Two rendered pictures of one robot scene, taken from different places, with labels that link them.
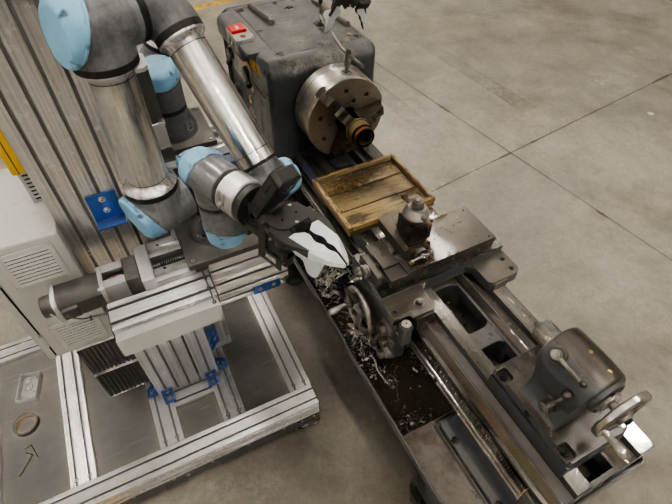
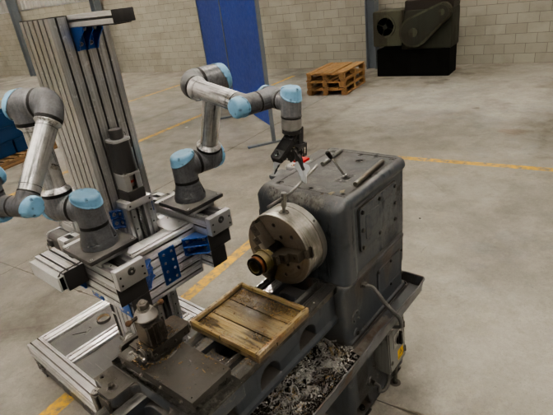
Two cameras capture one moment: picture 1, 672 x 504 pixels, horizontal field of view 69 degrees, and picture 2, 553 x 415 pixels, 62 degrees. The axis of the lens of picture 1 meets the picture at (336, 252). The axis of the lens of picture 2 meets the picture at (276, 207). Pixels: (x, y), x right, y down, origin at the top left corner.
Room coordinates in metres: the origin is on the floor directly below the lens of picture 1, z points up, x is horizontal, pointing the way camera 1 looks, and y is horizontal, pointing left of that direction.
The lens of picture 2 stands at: (1.02, -1.55, 2.03)
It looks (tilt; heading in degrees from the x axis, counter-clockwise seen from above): 25 degrees down; 69
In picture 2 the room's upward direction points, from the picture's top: 7 degrees counter-clockwise
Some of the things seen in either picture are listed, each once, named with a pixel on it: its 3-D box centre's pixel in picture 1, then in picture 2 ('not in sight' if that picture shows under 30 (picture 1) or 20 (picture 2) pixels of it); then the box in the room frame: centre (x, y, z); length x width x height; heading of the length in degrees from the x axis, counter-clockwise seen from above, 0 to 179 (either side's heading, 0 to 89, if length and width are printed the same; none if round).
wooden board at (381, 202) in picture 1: (372, 192); (249, 318); (1.39, -0.14, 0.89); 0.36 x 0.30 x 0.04; 117
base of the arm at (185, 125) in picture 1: (170, 117); (188, 188); (1.39, 0.54, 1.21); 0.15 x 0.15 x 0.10
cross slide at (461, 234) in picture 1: (426, 247); (169, 364); (1.06, -0.29, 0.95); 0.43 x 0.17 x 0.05; 117
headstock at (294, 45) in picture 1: (293, 70); (334, 208); (1.98, 0.18, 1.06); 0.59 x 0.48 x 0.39; 27
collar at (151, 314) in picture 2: (416, 210); (145, 312); (1.03, -0.23, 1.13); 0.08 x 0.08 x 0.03
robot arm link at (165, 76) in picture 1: (161, 83); (184, 165); (1.39, 0.54, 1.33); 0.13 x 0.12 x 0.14; 17
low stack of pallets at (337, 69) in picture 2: not in sight; (336, 77); (5.98, 6.95, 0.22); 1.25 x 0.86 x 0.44; 37
